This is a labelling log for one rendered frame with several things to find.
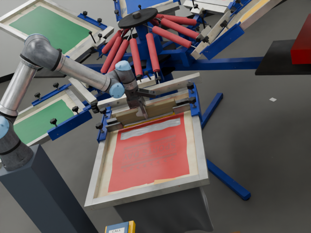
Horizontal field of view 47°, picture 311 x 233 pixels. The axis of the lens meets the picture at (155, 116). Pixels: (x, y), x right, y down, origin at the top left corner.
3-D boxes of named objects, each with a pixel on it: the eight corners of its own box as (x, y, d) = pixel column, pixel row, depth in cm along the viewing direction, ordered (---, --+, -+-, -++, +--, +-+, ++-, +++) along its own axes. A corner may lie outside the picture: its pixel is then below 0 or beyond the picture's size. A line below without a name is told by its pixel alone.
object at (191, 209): (215, 232, 184) (194, 174, 161) (134, 248, 193) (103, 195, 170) (215, 227, 187) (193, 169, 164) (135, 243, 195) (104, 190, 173)
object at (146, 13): (210, 158, 308) (161, 13, 237) (166, 169, 316) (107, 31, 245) (205, 131, 341) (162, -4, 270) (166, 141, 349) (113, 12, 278)
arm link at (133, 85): (135, 75, 195) (134, 82, 188) (138, 82, 198) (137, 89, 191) (123, 79, 197) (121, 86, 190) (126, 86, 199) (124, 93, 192)
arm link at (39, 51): (35, 39, 149) (130, 85, 174) (33, 33, 158) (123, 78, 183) (23, 63, 151) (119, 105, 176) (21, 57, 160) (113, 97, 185)
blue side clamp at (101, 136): (109, 146, 204) (104, 137, 200) (101, 148, 205) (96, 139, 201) (115, 117, 229) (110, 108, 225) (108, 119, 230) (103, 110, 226)
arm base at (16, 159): (0, 174, 168) (-12, 159, 163) (9, 154, 181) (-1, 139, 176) (28, 165, 166) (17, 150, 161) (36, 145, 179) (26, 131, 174)
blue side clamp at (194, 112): (202, 121, 193) (199, 111, 190) (194, 124, 194) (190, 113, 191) (198, 94, 218) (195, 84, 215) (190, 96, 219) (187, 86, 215)
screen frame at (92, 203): (210, 184, 153) (208, 178, 151) (87, 211, 164) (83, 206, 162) (195, 92, 218) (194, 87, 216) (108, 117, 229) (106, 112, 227)
